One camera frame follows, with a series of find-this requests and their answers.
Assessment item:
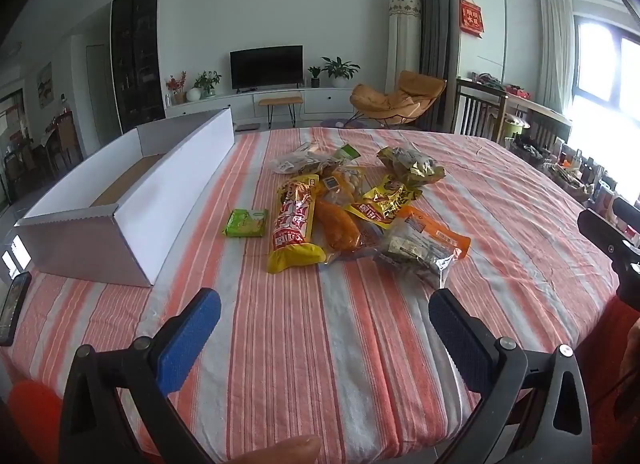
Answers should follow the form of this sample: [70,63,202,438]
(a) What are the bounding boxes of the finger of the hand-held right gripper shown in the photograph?
[577,209,633,265]

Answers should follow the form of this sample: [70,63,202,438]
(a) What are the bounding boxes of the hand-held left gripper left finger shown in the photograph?
[58,288,222,464]

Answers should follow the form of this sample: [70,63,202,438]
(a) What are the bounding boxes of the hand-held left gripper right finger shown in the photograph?
[428,288,593,464]

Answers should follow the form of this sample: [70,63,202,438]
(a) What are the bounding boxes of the orange snack packet clear window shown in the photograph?
[372,206,472,291]

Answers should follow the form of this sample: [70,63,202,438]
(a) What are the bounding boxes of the green cracker packet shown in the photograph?
[222,208,269,239]

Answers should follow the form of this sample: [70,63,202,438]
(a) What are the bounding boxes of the white cardboard box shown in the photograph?
[14,108,236,288]

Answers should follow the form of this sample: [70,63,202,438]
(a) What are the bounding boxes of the squid snack packet green ends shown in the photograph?
[320,144,366,207]

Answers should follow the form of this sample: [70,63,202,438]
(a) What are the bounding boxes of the person's right forearm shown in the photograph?
[619,319,640,387]

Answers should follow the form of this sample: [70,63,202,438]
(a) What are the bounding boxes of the clear bag of brown snacks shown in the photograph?
[270,141,346,176]

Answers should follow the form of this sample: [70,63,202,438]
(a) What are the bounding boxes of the person's left hand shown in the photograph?
[235,435,322,464]

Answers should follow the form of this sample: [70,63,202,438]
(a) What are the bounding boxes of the red cloth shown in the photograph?
[6,379,66,464]
[589,294,640,464]

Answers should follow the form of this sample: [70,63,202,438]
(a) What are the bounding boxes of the cluttered wooden side table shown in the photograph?
[505,88,640,247]

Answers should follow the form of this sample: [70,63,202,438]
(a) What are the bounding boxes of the orange striped tablecloth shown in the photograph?
[0,126,636,464]

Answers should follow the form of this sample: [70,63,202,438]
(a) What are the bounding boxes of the green bin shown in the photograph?
[502,114,527,141]

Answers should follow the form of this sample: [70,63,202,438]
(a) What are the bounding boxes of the long yellow red snack packet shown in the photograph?
[265,175,327,275]

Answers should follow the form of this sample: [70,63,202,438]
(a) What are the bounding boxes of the yellow snack packet cartoon face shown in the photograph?
[347,176,424,231]

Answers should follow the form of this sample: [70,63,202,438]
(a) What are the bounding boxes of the bread bun in clear bag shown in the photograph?
[315,198,392,266]

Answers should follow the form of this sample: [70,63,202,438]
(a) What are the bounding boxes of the dark wooden chair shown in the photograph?
[452,77,509,143]

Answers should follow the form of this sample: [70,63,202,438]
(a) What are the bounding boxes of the gold green snack bag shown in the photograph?
[377,144,446,190]

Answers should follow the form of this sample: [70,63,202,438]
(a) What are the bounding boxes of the black smartphone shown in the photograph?
[0,271,32,347]

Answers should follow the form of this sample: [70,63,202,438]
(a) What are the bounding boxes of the white sheer curtain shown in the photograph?
[539,0,577,116]

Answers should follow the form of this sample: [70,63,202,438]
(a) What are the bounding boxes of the orange lounge chair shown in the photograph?
[349,70,447,129]

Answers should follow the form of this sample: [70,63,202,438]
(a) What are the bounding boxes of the red flower arrangement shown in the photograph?
[166,71,188,105]

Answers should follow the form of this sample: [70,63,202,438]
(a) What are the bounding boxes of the wooden bench black legs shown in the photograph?
[258,96,304,129]

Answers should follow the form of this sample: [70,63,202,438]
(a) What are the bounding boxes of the bushy green potted plant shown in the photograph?
[194,70,223,98]

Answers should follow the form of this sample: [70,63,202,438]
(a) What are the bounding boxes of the grey curtain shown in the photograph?
[407,0,461,133]

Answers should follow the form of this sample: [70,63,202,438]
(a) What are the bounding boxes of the white television cabinet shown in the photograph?
[165,86,362,121]

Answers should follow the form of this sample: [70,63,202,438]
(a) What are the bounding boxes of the covered standing air conditioner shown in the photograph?
[387,0,424,96]

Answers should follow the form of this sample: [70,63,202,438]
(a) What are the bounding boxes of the black television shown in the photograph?
[230,45,304,91]

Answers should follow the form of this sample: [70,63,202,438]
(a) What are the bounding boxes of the dark glass display cabinet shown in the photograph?
[110,0,167,135]

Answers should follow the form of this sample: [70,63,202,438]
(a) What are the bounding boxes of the large leafy potted plant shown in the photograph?
[321,56,361,89]

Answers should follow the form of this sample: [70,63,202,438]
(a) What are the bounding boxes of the black cable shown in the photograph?
[590,373,634,411]

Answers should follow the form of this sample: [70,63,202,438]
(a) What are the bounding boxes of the red wall hanging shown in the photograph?
[459,0,486,38]

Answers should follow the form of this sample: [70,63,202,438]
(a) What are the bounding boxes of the framed wall picture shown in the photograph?
[37,62,54,108]

